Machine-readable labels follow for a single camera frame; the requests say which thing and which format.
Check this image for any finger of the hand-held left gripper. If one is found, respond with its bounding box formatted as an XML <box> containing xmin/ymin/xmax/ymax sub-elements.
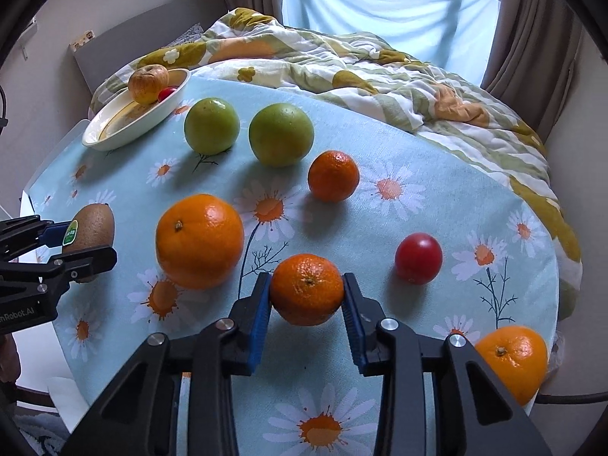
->
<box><xmin>0</xmin><ymin>215</ymin><xmax>67</xmax><ymax>261</ymax></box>
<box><xmin>0</xmin><ymin>244</ymin><xmax>118</xmax><ymax>298</ymax></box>

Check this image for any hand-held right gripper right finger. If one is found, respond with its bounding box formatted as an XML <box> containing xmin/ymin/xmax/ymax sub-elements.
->
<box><xmin>342</xmin><ymin>272</ymin><xmax>552</xmax><ymax>456</ymax></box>

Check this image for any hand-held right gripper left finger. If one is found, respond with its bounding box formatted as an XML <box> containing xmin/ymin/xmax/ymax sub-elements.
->
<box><xmin>62</xmin><ymin>273</ymin><xmax>274</xmax><ymax>456</ymax></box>

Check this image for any brown kiwi with green sticker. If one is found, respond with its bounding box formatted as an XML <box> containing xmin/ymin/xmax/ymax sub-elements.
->
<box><xmin>62</xmin><ymin>203</ymin><xmax>116</xmax><ymax>284</ymax></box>

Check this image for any small mandarin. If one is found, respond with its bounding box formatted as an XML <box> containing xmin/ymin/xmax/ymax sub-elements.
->
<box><xmin>308</xmin><ymin>150</ymin><xmax>360</xmax><ymax>203</ymax></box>
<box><xmin>269</xmin><ymin>253</ymin><xmax>345</xmax><ymax>327</ymax></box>

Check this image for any large orange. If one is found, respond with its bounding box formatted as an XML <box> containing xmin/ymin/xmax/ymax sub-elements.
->
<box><xmin>155</xmin><ymin>194</ymin><xmax>245</xmax><ymax>290</ymax></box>
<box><xmin>474</xmin><ymin>326</ymin><xmax>548</xmax><ymax>407</ymax></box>

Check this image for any cream oval bowl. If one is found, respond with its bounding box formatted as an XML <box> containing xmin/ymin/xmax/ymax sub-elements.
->
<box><xmin>82</xmin><ymin>68</ymin><xmax>192</xmax><ymax>152</ymax></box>

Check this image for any green apple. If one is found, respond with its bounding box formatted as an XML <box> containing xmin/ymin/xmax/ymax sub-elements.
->
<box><xmin>184</xmin><ymin>97</ymin><xmax>239</xmax><ymax>156</ymax></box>
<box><xmin>248</xmin><ymin>103</ymin><xmax>315</xmax><ymax>168</ymax></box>

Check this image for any light blue daisy tablecloth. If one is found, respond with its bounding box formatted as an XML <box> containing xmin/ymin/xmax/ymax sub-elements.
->
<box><xmin>28</xmin><ymin>76</ymin><xmax>561</xmax><ymax>456</ymax></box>

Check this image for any wrinkled yellow-brown apple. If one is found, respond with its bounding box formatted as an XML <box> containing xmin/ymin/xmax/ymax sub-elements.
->
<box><xmin>128</xmin><ymin>64</ymin><xmax>170</xmax><ymax>105</ymax></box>

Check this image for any grey headboard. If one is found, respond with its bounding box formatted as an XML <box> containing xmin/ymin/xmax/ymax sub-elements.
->
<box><xmin>71</xmin><ymin>0</ymin><xmax>229</xmax><ymax>96</ymax></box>

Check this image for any green and white floral quilt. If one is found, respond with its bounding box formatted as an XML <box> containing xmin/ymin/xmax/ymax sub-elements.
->
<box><xmin>90</xmin><ymin>7</ymin><xmax>583</xmax><ymax>321</ymax></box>

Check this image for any grey patterned pillow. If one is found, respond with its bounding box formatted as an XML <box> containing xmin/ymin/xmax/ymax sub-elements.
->
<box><xmin>161</xmin><ymin>21</ymin><xmax>210</xmax><ymax>51</ymax></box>

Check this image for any light blue curtain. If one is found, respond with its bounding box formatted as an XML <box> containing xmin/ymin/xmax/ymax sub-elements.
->
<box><xmin>280</xmin><ymin>0</ymin><xmax>504</xmax><ymax>89</ymax></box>

